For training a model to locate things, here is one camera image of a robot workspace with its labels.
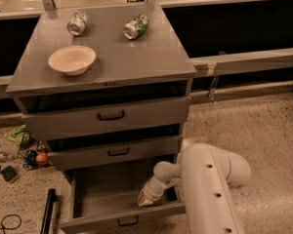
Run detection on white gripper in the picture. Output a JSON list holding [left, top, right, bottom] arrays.
[[137, 176, 168, 207]]

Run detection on grey bottom drawer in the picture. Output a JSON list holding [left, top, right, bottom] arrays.
[[60, 154, 185, 234]]

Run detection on grey drawer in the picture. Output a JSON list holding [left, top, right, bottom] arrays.
[[48, 135, 183, 171], [60, 154, 185, 234], [22, 97, 190, 140]]

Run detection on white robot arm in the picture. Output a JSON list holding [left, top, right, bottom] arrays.
[[137, 143, 251, 234]]

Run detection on grey middle drawer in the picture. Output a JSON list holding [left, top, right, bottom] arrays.
[[48, 135, 183, 171]]

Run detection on grey drawer cabinet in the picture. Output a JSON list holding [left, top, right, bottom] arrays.
[[5, 2, 197, 193]]

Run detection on grey top drawer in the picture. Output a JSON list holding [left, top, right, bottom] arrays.
[[22, 97, 190, 140]]

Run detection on black bar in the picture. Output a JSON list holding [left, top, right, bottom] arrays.
[[40, 188, 58, 234]]

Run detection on orange fruit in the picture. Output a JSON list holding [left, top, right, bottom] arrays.
[[36, 152, 49, 167]]

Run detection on blue can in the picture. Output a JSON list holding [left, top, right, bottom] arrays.
[[23, 150, 37, 171]]

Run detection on green yellow sponge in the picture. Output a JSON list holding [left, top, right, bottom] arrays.
[[1, 166, 20, 183]]

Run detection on clear plastic bottle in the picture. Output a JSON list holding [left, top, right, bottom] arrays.
[[0, 152, 16, 162]]

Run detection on white paper bowl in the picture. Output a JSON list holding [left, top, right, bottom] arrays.
[[48, 45, 97, 76]]

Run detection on green soda can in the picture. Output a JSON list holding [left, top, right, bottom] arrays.
[[123, 15, 149, 40]]

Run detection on silver crushed can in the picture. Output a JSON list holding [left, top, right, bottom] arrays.
[[67, 11, 88, 36]]

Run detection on black cable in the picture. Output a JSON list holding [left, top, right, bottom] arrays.
[[0, 214, 22, 234]]

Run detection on grey metal rail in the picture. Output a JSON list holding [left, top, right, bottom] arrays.
[[191, 48, 293, 77]]

